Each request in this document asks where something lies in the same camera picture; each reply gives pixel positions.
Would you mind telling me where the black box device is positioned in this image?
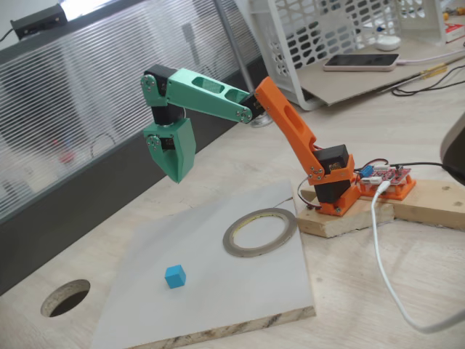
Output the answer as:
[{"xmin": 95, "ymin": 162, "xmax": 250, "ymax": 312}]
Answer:
[{"xmin": 9, "ymin": 4, "xmax": 68, "ymax": 40}]

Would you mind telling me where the brown cardboard sheet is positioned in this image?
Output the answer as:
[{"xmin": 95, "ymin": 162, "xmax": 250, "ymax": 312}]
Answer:
[{"xmin": 290, "ymin": 36, "xmax": 465, "ymax": 107}]

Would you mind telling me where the white earbud case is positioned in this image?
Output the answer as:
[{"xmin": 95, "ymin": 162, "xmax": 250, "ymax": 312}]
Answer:
[{"xmin": 375, "ymin": 35, "xmax": 402, "ymax": 52}]

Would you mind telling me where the yellow-handled screwdriver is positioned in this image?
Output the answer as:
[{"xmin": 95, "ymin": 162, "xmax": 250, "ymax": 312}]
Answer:
[{"xmin": 419, "ymin": 56, "xmax": 465, "ymax": 79}]

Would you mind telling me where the blue cube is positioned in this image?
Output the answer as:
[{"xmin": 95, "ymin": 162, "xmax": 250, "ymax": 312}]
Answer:
[{"xmin": 164, "ymin": 265, "xmax": 187, "ymax": 290}]

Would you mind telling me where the grey rounded object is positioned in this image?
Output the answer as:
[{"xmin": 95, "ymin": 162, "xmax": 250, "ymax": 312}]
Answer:
[{"xmin": 440, "ymin": 111, "xmax": 465, "ymax": 182}]

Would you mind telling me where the white smartphone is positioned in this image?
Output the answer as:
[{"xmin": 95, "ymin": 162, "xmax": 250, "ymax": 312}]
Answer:
[{"xmin": 323, "ymin": 53, "xmax": 400, "ymax": 73}]

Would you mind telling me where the red circuit board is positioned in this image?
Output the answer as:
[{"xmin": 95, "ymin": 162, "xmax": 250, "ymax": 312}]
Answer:
[{"xmin": 357, "ymin": 164, "xmax": 413, "ymax": 186}]

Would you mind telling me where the white-faced wooden board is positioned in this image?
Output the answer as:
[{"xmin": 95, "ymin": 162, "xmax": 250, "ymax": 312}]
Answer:
[{"xmin": 89, "ymin": 179, "xmax": 316, "ymax": 349}]

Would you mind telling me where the orange circuit board mount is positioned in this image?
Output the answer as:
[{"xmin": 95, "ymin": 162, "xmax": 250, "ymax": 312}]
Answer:
[{"xmin": 357, "ymin": 174, "xmax": 417, "ymax": 201}]

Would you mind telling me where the pink charging cable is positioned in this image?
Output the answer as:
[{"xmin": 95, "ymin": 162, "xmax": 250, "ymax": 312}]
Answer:
[{"xmin": 397, "ymin": 49, "xmax": 465, "ymax": 66}]

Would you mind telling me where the red and white box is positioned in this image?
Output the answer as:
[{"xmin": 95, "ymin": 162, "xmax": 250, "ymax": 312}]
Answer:
[{"xmin": 445, "ymin": 22, "xmax": 465, "ymax": 44}]

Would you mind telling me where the wooden base plank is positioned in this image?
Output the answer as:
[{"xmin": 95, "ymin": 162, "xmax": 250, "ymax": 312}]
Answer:
[{"xmin": 299, "ymin": 177, "xmax": 465, "ymax": 230}]

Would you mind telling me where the red white black servo wire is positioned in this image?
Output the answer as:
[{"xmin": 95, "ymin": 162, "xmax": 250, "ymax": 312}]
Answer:
[{"xmin": 296, "ymin": 177, "xmax": 324, "ymax": 211}]

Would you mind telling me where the frosted glass desk partition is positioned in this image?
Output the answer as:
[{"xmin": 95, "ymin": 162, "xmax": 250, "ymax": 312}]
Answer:
[{"xmin": 0, "ymin": 0, "xmax": 277, "ymax": 295}]

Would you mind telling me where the grey ring of tape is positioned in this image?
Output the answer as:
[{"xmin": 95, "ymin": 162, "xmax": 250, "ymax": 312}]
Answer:
[{"xmin": 222, "ymin": 208, "xmax": 298, "ymax": 258}]

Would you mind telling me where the white plastic basket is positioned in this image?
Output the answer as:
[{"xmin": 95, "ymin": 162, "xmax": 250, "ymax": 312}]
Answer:
[{"xmin": 248, "ymin": 0, "xmax": 447, "ymax": 111}]

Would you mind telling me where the white USB cable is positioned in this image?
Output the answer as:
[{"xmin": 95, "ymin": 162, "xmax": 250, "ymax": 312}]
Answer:
[{"xmin": 370, "ymin": 181, "xmax": 465, "ymax": 334}]

